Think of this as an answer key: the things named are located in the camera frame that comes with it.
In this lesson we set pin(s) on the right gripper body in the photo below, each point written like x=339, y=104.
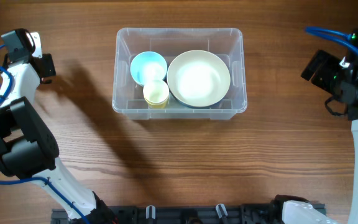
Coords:
x=330, y=76

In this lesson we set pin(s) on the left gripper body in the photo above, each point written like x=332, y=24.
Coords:
x=49, y=64

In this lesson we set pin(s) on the light blue bowl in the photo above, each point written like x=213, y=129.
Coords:
x=148, y=66

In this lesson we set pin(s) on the pale green cup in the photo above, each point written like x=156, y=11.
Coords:
x=156, y=92

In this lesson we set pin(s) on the yellow cup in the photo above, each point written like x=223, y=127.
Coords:
x=159, y=105

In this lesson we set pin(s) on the cream plate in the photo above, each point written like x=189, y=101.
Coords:
x=198, y=78

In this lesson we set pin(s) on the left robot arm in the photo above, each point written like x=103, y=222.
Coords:
x=28, y=150

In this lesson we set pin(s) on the clear plastic storage container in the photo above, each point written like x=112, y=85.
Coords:
x=226, y=43

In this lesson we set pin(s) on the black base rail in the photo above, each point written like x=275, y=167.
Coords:
x=241, y=214

